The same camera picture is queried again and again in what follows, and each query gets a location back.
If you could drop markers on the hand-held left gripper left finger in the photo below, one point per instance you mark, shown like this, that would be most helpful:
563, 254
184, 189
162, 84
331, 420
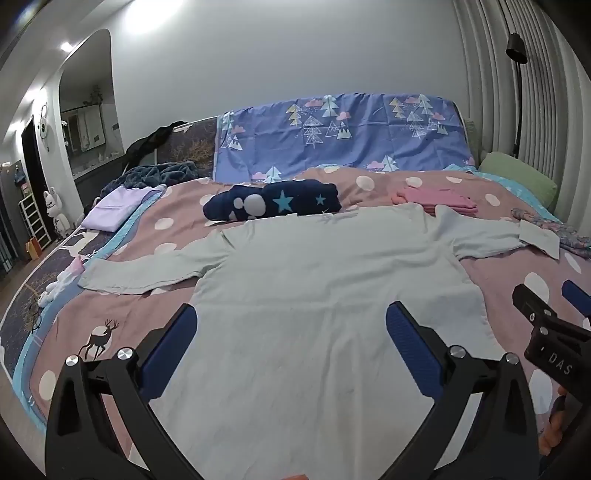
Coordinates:
171, 350

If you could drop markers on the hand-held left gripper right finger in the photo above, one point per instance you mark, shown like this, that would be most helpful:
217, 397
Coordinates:
411, 346

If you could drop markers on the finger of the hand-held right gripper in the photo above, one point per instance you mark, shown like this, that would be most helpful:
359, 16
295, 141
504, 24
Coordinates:
577, 297
531, 304

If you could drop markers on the light green long-sleeve shirt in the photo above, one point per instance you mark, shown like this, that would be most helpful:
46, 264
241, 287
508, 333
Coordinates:
300, 300

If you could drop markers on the person's right hand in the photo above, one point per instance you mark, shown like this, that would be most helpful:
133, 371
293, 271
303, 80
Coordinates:
556, 424

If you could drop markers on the floral cloth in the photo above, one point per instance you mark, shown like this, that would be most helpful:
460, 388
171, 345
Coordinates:
572, 237

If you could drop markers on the green pillow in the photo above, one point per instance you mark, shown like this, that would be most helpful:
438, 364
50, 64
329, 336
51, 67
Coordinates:
517, 177

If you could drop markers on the pink folded garment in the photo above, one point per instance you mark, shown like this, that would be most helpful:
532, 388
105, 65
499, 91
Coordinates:
438, 198

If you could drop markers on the pink polka-dot duvet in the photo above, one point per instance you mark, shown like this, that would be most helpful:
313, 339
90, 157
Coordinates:
175, 203

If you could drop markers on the salmon folded garment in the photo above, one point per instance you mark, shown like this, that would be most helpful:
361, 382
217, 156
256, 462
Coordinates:
398, 198

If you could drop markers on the lilac folded cloth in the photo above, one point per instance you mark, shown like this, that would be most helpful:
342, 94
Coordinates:
115, 207

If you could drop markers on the orange bag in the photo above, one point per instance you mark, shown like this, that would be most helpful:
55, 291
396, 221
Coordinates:
33, 249

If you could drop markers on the white bear figurine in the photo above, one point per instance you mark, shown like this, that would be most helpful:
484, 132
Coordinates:
55, 217

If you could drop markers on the dark blue fleece blanket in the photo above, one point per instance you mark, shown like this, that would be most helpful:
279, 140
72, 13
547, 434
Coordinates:
157, 174

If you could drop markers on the navy star-print garment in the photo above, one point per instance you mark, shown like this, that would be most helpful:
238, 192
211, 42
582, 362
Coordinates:
277, 201

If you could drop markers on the white shelf rack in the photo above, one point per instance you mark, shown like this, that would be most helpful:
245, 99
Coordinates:
34, 221

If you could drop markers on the blue tree-print sheet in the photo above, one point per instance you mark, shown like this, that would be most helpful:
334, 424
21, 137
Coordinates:
360, 147

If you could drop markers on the white pleated curtain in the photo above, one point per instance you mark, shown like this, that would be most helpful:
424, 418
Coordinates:
554, 92

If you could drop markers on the black garment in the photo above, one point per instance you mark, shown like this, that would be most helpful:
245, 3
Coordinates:
152, 138

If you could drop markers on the black floor lamp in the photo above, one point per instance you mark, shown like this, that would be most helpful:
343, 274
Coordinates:
517, 46

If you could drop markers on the white wall decoration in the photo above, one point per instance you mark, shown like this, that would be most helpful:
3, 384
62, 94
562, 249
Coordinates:
43, 127

